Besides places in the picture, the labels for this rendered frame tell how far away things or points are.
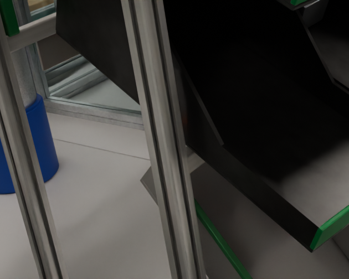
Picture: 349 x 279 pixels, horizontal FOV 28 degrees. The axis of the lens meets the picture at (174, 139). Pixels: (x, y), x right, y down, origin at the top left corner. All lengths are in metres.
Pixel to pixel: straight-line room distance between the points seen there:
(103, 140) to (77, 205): 0.26
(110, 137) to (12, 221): 0.34
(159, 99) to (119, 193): 0.80
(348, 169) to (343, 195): 0.03
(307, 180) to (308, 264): 0.13
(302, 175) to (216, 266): 0.10
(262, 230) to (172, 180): 0.14
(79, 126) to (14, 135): 0.98
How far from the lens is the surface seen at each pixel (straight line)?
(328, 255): 0.63
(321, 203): 0.49
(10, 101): 0.59
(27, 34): 0.60
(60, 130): 1.57
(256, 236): 0.60
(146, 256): 1.07
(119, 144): 1.44
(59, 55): 0.64
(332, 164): 0.52
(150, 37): 0.44
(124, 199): 1.23
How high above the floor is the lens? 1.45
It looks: 25 degrees down
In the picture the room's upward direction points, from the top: 9 degrees counter-clockwise
